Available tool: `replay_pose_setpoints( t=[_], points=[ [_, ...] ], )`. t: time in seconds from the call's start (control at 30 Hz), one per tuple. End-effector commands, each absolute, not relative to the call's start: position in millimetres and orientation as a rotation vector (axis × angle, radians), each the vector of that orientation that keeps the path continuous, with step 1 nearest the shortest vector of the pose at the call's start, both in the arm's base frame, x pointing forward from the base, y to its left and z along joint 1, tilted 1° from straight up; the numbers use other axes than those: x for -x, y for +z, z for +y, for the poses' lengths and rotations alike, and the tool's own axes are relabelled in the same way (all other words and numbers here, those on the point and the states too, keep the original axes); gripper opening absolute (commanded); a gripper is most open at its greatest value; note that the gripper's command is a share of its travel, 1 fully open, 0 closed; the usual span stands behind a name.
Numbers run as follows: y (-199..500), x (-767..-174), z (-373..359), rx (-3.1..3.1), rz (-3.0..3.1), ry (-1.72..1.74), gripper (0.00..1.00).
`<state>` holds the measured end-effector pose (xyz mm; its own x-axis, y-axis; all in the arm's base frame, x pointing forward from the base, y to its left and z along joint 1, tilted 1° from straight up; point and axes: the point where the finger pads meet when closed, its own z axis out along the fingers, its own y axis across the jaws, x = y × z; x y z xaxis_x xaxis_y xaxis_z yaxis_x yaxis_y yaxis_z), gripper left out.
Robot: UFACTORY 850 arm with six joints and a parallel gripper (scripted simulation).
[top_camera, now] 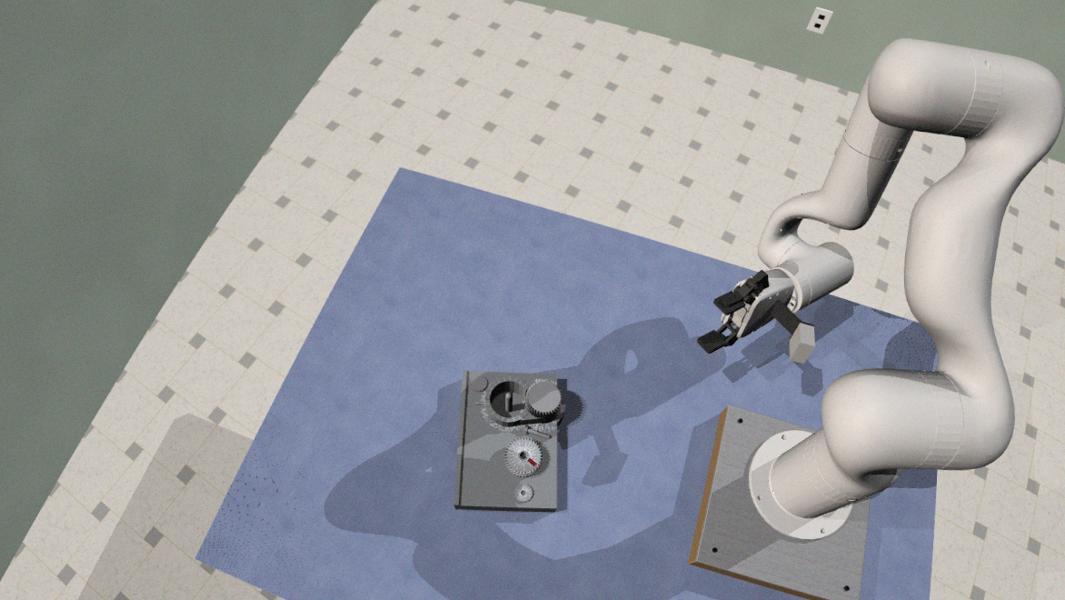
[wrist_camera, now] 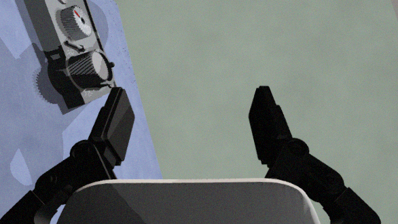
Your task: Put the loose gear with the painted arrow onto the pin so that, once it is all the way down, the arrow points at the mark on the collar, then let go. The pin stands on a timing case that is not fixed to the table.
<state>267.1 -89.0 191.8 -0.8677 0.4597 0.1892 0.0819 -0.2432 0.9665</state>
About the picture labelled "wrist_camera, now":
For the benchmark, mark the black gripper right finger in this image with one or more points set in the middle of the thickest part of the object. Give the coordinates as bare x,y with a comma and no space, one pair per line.
288,159

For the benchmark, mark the grey gear with red arrow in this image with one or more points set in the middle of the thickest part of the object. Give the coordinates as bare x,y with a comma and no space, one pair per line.
76,22

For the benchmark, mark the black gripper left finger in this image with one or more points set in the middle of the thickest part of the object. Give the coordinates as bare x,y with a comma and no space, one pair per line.
90,161

